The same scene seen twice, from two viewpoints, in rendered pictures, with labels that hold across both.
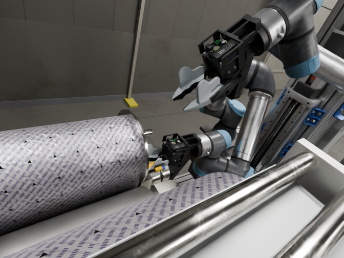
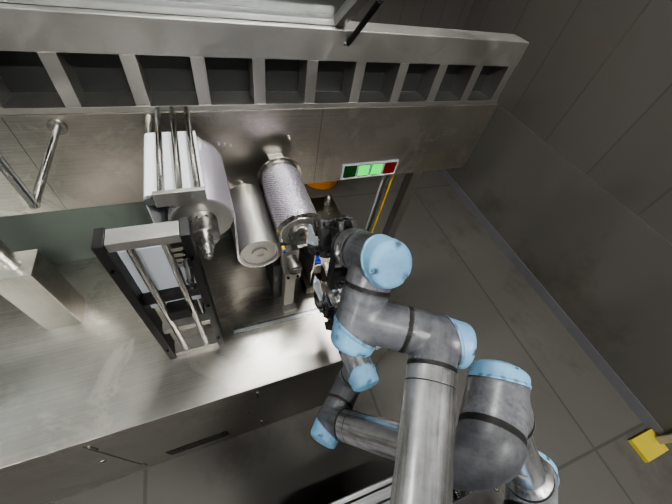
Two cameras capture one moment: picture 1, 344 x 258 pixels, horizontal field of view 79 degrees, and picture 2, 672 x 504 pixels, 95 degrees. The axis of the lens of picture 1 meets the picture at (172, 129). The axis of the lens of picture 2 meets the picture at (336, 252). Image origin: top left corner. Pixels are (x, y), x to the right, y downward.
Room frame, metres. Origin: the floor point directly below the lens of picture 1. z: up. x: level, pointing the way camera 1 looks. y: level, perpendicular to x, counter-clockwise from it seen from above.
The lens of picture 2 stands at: (0.55, -0.49, 1.91)
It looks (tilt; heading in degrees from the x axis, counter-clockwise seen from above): 50 degrees down; 103
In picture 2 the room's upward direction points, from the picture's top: 14 degrees clockwise
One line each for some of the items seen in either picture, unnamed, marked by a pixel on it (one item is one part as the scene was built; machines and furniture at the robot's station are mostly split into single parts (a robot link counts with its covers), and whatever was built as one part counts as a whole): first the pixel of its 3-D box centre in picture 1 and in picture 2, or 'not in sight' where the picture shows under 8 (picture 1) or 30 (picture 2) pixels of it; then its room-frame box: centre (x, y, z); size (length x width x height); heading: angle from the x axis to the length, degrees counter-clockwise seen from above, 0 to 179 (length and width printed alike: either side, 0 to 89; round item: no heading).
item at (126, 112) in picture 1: (129, 146); (300, 231); (0.31, 0.07, 1.25); 0.15 x 0.01 x 0.15; 44
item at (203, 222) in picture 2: not in sight; (204, 229); (0.14, -0.12, 1.34); 0.06 x 0.06 x 0.06; 44
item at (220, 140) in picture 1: (214, 142); (358, 366); (0.61, -0.16, 1.11); 0.11 x 0.08 x 0.09; 134
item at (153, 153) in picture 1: (146, 152); not in sight; (0.45, 0.05, 1.11); 0.09 x 0.03 x 0.06; 125
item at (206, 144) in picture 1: (199, 146); not in sight; (0.55, -0.10, 1.11); 0.08 x 0.05 x 0.08; 44
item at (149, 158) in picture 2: not in sight; (178, 227); (-0.05, -0.04, 1.17); 0.34 x 0.05 x 0.54; 134
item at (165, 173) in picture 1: (162, 172); (294, 268); (0.33, -0.01, 1.18); 0.04 x 0.02 x 0.04; 44
